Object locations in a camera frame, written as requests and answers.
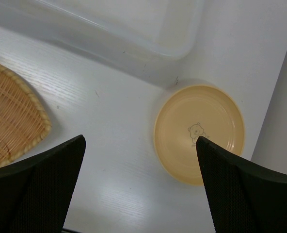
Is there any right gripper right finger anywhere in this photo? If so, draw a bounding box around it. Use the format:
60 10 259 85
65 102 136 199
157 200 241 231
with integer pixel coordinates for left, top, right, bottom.
196 136 287 233

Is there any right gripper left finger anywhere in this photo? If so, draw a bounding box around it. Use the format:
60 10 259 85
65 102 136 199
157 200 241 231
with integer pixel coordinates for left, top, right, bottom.
0 135 86 233

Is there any woven bamboo basket tray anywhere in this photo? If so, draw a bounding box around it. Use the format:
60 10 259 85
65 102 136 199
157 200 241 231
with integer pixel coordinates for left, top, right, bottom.
0 64 52 167

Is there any yellow plastic plate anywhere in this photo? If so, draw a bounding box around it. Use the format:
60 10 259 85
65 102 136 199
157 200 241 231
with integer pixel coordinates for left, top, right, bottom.
154 84 245 186

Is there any white plastic bin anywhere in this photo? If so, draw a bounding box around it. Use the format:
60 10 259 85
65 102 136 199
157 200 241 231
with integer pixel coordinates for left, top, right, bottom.
0 0 205 86

